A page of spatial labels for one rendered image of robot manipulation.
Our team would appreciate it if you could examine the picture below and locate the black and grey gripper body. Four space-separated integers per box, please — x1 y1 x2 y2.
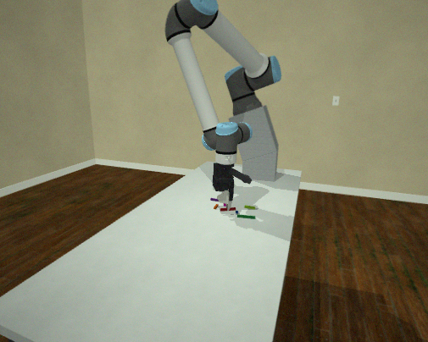
213 163 234 191

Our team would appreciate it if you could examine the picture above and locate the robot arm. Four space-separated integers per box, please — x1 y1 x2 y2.
165 0 281 165

